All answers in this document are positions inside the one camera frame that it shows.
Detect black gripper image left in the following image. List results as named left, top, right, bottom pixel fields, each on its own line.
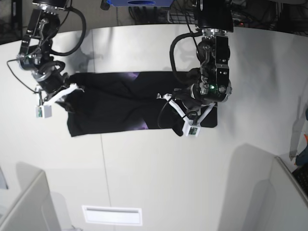
left=32, top=66, right=70, bottom=96

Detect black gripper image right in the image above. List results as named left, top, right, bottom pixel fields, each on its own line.
left=173, top=89, right=218, bottom=118

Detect black T-shirt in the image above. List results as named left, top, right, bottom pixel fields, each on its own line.
left=56, top=71, right=218, bottom=138

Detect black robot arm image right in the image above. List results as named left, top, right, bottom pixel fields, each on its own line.
left=169, top=0, right=233, bottom=115

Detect blue box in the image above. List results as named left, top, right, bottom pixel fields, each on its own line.
left=107, top=0, right=174, bottom=7

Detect orange and teal tool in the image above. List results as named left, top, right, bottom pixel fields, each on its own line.
left=295, top=145, right=308, bottom=166

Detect black keyboard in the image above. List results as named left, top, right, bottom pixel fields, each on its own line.
left=292, top=165, right=308, bottom=195

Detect grey partition panel left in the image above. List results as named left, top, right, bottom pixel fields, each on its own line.
left=0, top=170, right=61, bottom=231

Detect grey partition panel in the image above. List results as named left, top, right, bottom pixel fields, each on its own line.
left=0, top=170, right=61, bottom=231
left=252, top=156, right=308, bottom=231

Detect white table label plate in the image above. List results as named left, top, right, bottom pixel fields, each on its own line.
left=82, top=205, right=143, bottom=226

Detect grey partition panel right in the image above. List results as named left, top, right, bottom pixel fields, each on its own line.
left=252, top=156, right=308, bottom=231

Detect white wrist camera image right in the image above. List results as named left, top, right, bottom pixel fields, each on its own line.
left=156, top=93, right=216, bottom=137

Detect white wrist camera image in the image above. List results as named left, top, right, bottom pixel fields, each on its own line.
left=35, top=83, right=84, bottom=118
left=156, top=93, right=216, bottom=137

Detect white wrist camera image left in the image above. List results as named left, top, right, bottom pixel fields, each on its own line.
left=35, top=83, right=84, bottom=118

